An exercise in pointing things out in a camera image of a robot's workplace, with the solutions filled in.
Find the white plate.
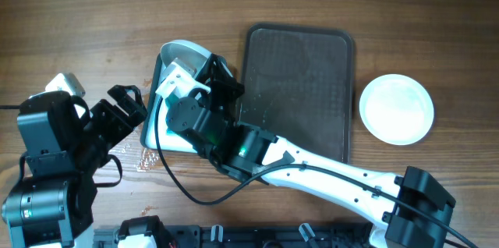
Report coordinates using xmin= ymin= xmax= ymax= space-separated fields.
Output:
xmin=160 ymin=40 xmax=211 ymax=78
xmin=359 ymin=74 xmax=435 ymax=146

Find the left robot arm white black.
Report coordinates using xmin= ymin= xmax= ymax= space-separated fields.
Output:
xmin=2 ymin=73 xmax=147 ymax=247

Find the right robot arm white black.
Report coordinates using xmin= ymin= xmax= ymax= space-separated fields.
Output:
xmin=154 ymin=54 xmax=455 ymax=247

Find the brown plastic serving tray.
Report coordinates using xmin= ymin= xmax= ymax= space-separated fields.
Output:
xmin=237 ymin=23 xmax=355 ymax=163

